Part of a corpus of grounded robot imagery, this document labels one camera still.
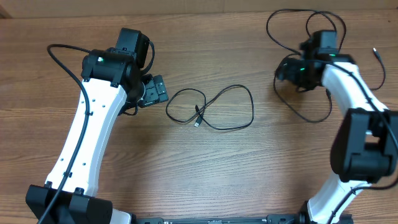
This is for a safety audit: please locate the long black usb cable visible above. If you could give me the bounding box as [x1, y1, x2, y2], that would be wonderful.
[266, 8, 348, 57]

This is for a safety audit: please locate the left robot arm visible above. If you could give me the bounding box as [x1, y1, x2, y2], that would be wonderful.
[25, 28, 168, 223]

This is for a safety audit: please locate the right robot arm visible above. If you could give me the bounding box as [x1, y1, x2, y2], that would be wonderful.
[275, 30, 397, 223]

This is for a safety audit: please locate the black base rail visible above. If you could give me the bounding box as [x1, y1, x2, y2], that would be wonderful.
[131, 214, 314, 224]

